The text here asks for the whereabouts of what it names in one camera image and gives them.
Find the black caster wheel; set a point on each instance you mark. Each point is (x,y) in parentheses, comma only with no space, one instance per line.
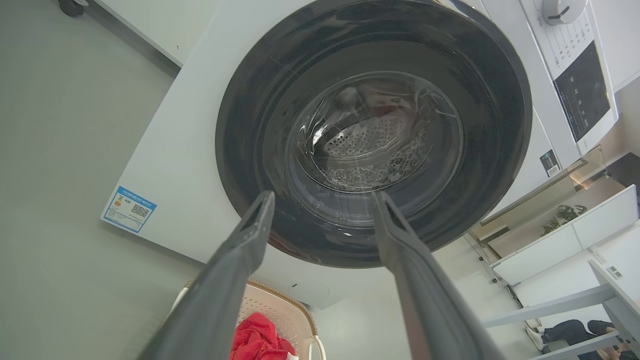
(70,6)

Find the black washing machine display panel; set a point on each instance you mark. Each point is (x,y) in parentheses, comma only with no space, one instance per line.
(582,92)

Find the black round washing machine door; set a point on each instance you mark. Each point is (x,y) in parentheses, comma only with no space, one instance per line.
(250,125)

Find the white front-load washing machine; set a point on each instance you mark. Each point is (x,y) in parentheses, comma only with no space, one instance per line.
(185,145)

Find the right grey caster leg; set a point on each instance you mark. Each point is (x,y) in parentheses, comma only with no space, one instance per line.
(560,302)

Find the round filter cover flap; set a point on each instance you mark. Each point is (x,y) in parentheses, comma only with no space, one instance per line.
(307,292)

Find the small black corner sticker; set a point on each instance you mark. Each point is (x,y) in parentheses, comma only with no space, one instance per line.
(549,162)

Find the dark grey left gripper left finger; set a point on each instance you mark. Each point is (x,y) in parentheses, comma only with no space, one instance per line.
(210,300)

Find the white round control knob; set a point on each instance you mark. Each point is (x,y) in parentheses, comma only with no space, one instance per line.
(562,10)

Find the white perforated laundry basket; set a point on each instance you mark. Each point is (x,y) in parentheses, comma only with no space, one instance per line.
(280,305)

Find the blue white energy label sticker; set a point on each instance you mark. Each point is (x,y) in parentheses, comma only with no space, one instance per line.
(129,210)

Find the white partition panel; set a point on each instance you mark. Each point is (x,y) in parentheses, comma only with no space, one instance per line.
(575,235)

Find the green potted plant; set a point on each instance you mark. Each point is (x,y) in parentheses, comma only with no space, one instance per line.
(562,217)

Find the person's legs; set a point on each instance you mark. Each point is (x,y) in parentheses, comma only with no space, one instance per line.
(570,331)

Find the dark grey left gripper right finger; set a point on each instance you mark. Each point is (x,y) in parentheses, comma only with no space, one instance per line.
(430,300)

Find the red and white garment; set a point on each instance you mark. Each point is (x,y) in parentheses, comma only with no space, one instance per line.
(257,337)

